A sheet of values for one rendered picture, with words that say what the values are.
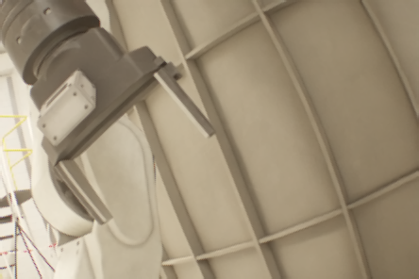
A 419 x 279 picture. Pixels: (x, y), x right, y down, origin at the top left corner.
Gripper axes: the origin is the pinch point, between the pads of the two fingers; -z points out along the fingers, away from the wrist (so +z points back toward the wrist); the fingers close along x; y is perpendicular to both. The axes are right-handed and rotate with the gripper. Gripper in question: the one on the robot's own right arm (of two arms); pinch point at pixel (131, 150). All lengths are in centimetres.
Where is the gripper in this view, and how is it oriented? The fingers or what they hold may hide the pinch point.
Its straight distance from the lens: 34.0
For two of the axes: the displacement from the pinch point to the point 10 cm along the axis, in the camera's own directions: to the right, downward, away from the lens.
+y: 0.8, 0.1, 10.0
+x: 7.7, -6.3, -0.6
